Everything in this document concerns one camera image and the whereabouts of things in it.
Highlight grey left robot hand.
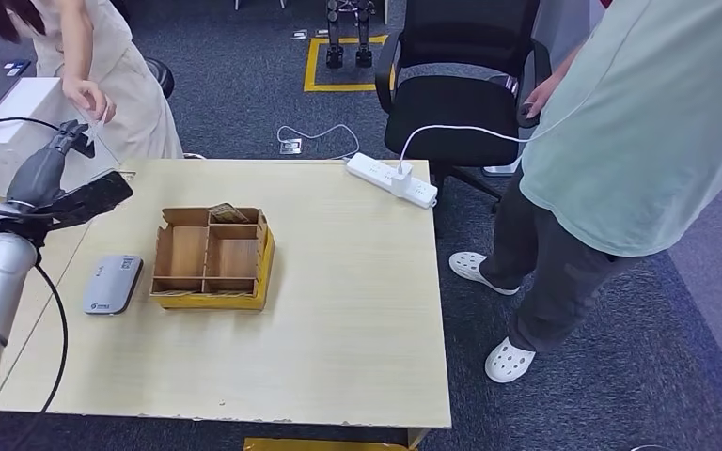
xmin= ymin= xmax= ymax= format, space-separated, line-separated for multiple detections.
xmin=6 ymin=119 xmax=98 ymax=208

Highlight person's hand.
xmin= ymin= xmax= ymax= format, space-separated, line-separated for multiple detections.
xmin=61 ymin=75 xmax=117 ymax=126
xmin=523 ymin=75 xmax=565 ymax=120

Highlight person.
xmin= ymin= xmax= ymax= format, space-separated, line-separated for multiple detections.
xmin=0 ymin=0 xmax=184 ymax=162
xmin=447 ymin=0 xmax=722 ymax=385

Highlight grey card reader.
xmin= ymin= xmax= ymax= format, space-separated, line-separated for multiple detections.
xmin=82 ymin=254 xmax=144 ymax=317

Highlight white desk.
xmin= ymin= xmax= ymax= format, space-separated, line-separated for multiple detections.
xmin=0 ymin=77 xmax=122 ymax=199

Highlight black round stool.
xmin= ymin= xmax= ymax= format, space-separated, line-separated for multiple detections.
xmin=144 ymin=56 xmax=176 ymax=100

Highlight black office chair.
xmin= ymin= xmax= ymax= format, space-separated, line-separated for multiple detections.
xmin=374 ymin=0 xmax=552 ymax=202

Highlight white charger plug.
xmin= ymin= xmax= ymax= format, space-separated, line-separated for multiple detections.
xmin=390 ymin=162 xmax=414 ymax=199

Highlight white clog shoe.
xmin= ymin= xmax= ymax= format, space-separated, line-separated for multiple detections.
xmin=447 ymin=251 xmax=521 ymax=297
xmin=484 ymin=336 xmax=537 ymax=384

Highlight white power strip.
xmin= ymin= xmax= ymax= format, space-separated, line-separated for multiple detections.
xmin=345 ymin=152 xmax=439 ymax=210

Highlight wooden compartment box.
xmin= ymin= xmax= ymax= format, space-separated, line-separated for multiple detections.
xmin=149 ymin=206 xmax=276 ymax=312

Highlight black robot legs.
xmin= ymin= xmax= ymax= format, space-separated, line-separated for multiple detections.
xmin=325 ymin=0 xmax=375 ymax=70

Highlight yellow floor tape square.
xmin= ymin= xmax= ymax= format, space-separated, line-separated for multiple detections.
xmin=302 ymin=35 xmax=395 ymax=94

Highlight black laptop cable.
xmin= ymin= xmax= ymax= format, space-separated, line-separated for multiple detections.
xmin=0 ymin=116 xmax=63 ymax=133

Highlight white charging cable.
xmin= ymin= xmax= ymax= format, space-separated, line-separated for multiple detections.
xmin=397 ymin=93 xmax=592 ymax=177

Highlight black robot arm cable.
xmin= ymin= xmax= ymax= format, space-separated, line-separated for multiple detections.
xmin=0 ymin=204 xmax=70 ymax=437

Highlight white floor cable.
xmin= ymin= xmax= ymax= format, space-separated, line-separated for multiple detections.
xmin=275 ymin=123 xmax=361 ymax=162

